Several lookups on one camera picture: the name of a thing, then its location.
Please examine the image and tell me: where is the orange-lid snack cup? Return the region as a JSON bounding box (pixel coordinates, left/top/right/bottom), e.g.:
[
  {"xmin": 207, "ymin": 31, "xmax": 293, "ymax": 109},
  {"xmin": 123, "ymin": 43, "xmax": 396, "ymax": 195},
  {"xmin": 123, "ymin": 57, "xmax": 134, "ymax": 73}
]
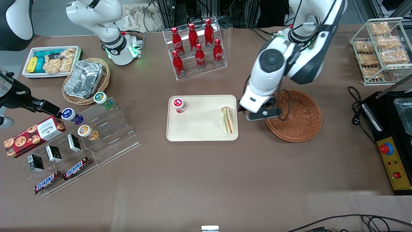
[{"xmin": 78, "ymin": 125, "xmax": 98, "ymax": 140}]

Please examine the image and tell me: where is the crumpled beige paper bag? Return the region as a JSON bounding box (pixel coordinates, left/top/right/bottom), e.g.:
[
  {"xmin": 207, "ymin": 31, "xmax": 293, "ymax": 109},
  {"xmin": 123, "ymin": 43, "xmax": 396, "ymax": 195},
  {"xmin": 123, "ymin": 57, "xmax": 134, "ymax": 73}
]
[{"xmin": 122, "ymin": 3, "xmax": 164, "ymax": 33}]

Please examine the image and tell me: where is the red cola bottle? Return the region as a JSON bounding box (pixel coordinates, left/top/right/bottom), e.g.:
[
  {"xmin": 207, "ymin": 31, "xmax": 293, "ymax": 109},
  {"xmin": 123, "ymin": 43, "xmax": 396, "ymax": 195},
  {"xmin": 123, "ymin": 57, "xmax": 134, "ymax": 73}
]
[
  {"xmin": 213, "ymin": 39, "xmax": 223, "ymax": 66},
  {"xmin": 172, "ymin": 51, "xmax": 185, "ymax": 77},
  {"xmin": 171, "ymin": 27, "xmax": 184, "ymax": 55},
  {"xmin": 188, "ymin": 23, "xmax": 199, "ymax": 52},
  {"xmin": 205, "ymin": 18, "xmax": 214, "ymax": 49},
  {"xmin": 195, "ymin": 44, "xmax": 206, "ymax": 70}
]

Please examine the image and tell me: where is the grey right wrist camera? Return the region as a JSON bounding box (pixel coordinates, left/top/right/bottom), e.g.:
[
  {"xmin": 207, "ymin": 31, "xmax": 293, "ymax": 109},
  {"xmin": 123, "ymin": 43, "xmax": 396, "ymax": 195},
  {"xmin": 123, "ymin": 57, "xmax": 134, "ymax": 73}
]
[{"xmin": 0, "ymin": 115, "xmax": 15, "ymax": 129}]

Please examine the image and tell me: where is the green-lid snack cup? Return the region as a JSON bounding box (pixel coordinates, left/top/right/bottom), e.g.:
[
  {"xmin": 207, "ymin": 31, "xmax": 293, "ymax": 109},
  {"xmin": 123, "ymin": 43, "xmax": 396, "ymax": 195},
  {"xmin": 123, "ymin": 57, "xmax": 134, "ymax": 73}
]
[{"xmin": 93, "ymin": 92, "xmax": 114, "ymax": 109}]

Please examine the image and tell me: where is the steel pan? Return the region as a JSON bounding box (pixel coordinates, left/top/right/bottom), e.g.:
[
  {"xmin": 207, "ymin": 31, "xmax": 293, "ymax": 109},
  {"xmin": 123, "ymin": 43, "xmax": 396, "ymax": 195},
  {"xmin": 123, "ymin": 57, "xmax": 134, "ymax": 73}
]
[{"xmin": 393, "ymin": 98, "xmax": 412, "ymax": 136}]

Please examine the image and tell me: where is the red Walkers cookie box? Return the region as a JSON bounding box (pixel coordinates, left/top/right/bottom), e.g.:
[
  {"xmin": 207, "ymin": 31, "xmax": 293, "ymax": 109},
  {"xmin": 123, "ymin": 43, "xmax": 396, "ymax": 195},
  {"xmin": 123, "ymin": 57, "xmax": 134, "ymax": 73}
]
[{"xmin": 4, "ymin": 116, "xmax": 66, "ymax": 158}]

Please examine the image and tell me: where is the Snickers chocolate bar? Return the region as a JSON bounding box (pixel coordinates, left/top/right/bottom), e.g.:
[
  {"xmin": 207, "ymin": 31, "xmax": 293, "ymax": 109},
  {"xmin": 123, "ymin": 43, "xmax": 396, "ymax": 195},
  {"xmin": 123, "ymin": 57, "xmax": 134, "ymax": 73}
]
[
  {"xmin": 34, "ymin": 171, "xmax": 62, "ymax": 195},
  {"xmin": 63, "ymin": 157, "xmax": 90, "ymax": 180}
]

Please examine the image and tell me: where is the oval tan wicker basket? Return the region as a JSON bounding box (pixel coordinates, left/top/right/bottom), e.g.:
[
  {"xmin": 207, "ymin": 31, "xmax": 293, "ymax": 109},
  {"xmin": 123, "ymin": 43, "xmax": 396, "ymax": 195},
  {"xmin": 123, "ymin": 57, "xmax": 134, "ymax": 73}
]
[{"xmin": 62, "ymin": 57, "xmax": 111, "ymax": 106}]

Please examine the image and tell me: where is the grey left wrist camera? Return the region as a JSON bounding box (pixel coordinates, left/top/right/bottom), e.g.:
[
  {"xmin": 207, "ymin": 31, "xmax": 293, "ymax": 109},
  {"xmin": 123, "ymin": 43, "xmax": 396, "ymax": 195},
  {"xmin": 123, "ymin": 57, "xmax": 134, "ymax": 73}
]
[{"xmin": 246, "ymin": 108, "xmax": 283, "ymax": 121}]

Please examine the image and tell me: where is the clear acrylic bottle rack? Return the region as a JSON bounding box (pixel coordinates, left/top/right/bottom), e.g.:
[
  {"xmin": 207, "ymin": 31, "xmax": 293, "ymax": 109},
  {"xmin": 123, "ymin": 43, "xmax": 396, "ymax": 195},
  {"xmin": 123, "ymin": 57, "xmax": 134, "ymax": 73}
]
[{"xmin": 163, "ymin": 18, "xmax": 227, "ymax": 81}]

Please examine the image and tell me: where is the triangular sandwich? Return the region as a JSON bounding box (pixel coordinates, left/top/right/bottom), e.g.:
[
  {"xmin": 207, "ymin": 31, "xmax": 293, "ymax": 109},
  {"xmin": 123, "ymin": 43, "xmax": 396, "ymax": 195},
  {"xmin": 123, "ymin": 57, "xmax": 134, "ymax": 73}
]
[{"xmin": 220, "ymin": 107, "xmax": 235, "ymax": 135}]

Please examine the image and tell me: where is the white wire shelf rack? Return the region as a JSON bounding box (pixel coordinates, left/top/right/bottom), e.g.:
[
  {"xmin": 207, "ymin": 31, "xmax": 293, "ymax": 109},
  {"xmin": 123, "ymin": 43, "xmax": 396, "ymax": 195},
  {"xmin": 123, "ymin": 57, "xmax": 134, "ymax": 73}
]
[{"xmin": 350, "ymin": 18, "xmax": 412, "ymax": 86}]

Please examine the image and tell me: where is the yellow control panel box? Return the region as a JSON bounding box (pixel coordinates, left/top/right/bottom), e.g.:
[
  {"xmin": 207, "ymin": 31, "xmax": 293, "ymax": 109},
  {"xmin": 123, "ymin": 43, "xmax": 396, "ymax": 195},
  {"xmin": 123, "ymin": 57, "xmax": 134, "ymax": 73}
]
[{"xmin": 377, "ymin": 137, "xmax": 412, "ymax": 191}]

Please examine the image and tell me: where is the bagged fried snack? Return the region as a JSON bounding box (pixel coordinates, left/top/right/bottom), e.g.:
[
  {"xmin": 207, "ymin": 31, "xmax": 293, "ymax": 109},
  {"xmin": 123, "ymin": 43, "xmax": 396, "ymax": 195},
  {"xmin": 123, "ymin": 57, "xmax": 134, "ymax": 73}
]
[
  {"xmin": 369, "ymin": 22, "xmax": 390, "ymax": 35},
  {"xmin": 362, "ymin": 67, "xmax": 383, "ymax": 79},
  {"xmin": 375, "ymin": 35, "xmax": 401, "ymax": 49},
  {"xmin": 380, "ymin": 50, "xmax": 409, "ymax": 65},
  {"xmin": 357, "ymin": 53, "xmax": 379, "ymax": 66},
  {"xmin": 354, "ymin": 40, "xmax": 374, "ymax": 53}
]

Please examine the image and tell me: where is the small black carton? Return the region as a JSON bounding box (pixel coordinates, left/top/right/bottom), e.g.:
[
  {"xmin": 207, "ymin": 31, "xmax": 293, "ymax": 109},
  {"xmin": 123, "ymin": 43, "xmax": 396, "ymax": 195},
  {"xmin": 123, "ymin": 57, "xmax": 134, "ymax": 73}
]
[
  {"xmin": 67, "ymin": 134, "xmax": 81, "ymax": 152},
  {"xmin": 45, "ymin": 145, "xmax": 62, "ymax": 163},
  {"xmin": 27, "ymin": 154, "xmax": 44, "ymax": 172}
]

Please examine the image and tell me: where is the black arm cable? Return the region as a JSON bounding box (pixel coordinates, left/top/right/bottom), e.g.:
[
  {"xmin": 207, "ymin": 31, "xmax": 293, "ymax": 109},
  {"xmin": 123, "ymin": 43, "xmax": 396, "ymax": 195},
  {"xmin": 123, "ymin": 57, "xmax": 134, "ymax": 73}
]
[{"xmin": 246, "ymin": 0, "xmax": 342, "ymax": 121}]

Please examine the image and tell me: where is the black equipment rack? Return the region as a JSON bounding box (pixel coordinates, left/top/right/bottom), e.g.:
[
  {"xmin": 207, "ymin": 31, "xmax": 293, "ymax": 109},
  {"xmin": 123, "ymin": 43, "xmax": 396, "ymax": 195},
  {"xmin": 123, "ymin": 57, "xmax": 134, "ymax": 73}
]
[{"xmin": 146, "ymin": 0, "xmax": 258, "ymax": 29}]

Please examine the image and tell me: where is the red-lid white yogurt cup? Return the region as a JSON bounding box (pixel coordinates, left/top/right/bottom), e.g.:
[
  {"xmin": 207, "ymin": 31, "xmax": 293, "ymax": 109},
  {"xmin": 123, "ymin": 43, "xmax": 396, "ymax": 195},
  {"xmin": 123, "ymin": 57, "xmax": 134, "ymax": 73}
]
[{"xmin": 173, "ymin": 98, "xmax": 186, "ymax": 114}]

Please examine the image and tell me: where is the black countertop appliance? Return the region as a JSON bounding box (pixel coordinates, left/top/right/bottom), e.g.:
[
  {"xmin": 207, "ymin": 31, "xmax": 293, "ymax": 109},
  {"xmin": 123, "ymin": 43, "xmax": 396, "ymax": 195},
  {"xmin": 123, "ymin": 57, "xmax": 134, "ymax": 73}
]
[{"xmin": 362, "ymin": 74, "xmax": 412, "ymax": 196}]

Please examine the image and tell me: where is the clear acrylic stepped display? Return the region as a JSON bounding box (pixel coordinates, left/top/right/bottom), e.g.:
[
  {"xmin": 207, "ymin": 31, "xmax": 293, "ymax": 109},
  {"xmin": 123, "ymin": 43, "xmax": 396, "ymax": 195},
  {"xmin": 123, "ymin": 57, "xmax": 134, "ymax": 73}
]
[{"xmin": 27, "ymin": 97, "xmax": 141, "ymax": 197}]

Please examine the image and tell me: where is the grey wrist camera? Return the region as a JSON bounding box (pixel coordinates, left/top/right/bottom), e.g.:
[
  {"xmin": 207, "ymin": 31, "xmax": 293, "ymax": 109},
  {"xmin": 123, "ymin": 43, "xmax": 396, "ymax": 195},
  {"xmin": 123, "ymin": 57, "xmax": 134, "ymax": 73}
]
[
  {"xmin": 246, "ymin": 108, "xmax": 283, "ymax": 121},
  {"xmin": 0, "ymin": 115, "xmax": 15, "ymax": 129}
]

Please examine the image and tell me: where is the white rectangular bin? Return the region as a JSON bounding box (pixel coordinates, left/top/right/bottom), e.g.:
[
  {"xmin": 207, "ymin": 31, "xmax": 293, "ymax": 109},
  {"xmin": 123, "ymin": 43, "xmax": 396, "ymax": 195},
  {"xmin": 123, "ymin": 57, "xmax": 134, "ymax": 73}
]
[{"xmin": 22, "ymin": 46, "xmax": 82, "ymax": 79}]

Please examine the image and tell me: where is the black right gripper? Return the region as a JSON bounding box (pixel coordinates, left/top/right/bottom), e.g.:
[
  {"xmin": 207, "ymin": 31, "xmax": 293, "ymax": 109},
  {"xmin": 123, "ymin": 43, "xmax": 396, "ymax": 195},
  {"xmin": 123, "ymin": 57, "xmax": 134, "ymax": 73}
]
[{"xmin": 0, "ymin": 68, "xmax": 62, "ymax": 118}]

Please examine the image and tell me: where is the red emergency stop button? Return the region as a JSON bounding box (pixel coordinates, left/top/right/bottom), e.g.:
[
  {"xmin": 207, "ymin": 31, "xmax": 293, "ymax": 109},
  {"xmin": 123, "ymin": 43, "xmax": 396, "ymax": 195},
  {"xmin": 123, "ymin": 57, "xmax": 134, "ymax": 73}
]
[{"xmin": 379, "ymin": 142, "xmax": 394, "ymax": 156}]

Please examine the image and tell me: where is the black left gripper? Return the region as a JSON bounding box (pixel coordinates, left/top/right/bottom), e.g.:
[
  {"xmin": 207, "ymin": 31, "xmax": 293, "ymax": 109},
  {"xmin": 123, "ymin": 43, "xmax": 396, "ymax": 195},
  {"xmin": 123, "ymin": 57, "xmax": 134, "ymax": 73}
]
[{"xmin": 238, "ymin": 96, "xmax": 284, "ymax": 114}]

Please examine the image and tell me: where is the black power cable with plug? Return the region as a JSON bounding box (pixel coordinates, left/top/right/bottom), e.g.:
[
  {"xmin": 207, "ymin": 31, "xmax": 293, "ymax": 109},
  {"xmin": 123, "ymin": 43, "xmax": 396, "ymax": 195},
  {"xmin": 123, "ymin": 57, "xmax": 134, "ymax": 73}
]
[{"xmin": 348, "ymin": 86, "xmax": 377, "ymax": 145}]

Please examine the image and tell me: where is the purple-lid snack cup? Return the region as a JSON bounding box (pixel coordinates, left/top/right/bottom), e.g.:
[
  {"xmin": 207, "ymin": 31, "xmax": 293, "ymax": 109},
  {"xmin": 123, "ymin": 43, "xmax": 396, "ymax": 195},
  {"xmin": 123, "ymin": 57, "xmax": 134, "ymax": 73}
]
[{"xmin": 61, "ymin": 108, "xmax": 83, "ymax": 125}]

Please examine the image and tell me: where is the round brown wicker basket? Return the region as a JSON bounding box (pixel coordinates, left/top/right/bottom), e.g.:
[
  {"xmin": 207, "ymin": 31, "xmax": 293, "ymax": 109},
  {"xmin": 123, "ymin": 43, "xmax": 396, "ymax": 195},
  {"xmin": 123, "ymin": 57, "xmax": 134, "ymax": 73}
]
[{"xmin": 264, "ymin": 89, "xmax": 323, "ymax": 143}]

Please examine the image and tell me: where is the beige plastic tray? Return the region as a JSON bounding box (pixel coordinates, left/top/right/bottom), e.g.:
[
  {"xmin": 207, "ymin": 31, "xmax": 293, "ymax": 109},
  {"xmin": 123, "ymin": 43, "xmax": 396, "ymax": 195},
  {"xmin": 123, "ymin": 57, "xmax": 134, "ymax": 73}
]
[{"xmin": 166, "ymin": 94, "xmax": 239, "ymax": 142}]

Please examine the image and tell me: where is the thin black cable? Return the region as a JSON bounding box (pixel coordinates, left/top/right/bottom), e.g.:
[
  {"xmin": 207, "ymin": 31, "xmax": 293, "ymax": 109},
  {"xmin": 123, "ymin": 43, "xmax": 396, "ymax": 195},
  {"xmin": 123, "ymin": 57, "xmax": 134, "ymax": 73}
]
[{"xmin": 286, "ymin": 214, "xmax": 412, "ymax": 232}]

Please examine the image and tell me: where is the aluminium foil container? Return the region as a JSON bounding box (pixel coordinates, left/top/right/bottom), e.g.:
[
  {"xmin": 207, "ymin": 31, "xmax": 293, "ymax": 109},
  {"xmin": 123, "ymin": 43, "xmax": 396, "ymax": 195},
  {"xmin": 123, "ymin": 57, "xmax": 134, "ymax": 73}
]
[{"xmin": 64, "ymin": 60, "xmax": 104, "ymax": 99}]

